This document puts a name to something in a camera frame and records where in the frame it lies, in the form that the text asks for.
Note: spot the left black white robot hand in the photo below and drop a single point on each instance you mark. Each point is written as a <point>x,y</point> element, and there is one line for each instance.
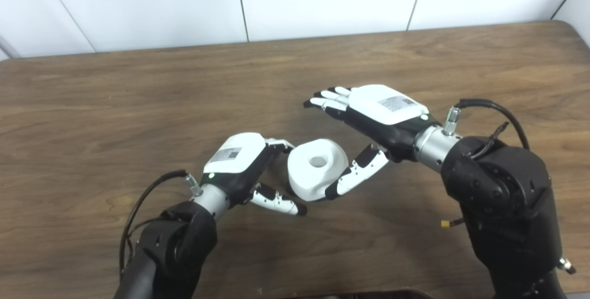
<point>235,154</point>

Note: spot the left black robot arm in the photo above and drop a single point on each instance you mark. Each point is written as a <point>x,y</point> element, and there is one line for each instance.
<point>175,243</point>

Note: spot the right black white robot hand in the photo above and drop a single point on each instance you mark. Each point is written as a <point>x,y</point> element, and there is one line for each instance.
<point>382,105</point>

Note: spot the small yellow connector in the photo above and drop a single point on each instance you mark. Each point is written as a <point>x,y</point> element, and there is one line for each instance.
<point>445,224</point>

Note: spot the round white plastic piece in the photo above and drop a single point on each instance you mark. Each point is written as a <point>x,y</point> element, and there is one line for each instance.
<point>304,174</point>

